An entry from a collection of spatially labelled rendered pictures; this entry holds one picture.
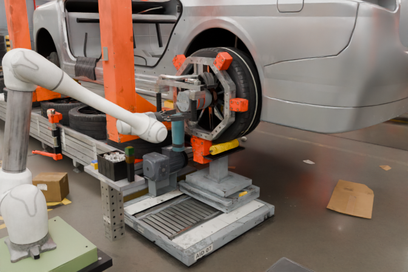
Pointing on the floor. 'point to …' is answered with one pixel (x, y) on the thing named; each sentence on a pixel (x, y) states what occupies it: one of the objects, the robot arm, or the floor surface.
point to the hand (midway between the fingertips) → (181, 113)
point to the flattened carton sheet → (352, 199)
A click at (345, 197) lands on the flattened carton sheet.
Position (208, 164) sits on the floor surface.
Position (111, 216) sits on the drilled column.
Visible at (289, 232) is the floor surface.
